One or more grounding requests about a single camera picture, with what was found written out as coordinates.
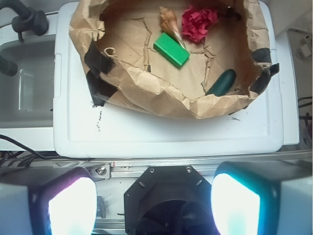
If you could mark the clear plastic storage bin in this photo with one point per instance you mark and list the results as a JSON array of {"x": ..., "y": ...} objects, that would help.
[{"x": 26, "y": 99}]

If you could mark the crumpled red paper ball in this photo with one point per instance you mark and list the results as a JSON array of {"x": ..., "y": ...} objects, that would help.
[{"x": 195, "y": 22}]

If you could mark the brown spiral sea shell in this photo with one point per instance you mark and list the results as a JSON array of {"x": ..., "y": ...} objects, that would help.
[{"x": 169, "y": 25}]

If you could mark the black clamp knob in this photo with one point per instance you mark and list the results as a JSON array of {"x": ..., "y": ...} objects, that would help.
[{"x": 27, "y": 19}]

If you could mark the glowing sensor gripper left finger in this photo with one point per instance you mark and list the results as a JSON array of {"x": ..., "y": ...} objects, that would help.
[{"x": 47, "y": 201}]

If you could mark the black octagonal mount plate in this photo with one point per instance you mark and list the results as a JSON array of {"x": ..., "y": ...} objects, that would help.
[{"x": 169, "y": 200}]

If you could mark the crumpled brown paper bag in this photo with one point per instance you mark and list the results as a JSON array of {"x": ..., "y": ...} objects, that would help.
[{"x": 125, "y": 30}]

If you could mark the aluminium extrusion rail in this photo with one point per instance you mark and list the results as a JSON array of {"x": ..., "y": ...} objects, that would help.
[{"x": 206, "y": 166}]

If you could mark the green rectangular block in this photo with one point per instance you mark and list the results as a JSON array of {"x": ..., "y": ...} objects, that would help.
[{"x": 171, "y": 50}]

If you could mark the black tape piece right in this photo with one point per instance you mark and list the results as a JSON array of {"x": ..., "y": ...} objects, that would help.
[{"x": 262, "y": 57}]

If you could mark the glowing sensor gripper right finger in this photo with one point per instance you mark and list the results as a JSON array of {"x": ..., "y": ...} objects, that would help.
[{"x": 263, "y": 198}]

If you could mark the dark green cucumber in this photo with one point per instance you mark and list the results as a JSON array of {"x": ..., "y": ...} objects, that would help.
[{"x": 223, "y": 83}]

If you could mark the black tape piece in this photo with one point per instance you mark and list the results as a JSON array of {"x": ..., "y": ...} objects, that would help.
[
  {"x": 262, "y": 57},
  {"x": 101, "y": 91}
]

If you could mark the white plastic bin lid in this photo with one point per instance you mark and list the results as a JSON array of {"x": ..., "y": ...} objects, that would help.
[{"x": 84, "y": 130}]

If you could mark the black tape piece left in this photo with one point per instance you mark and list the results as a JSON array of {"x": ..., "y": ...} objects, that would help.
[{"x": 101, "y": 91}]

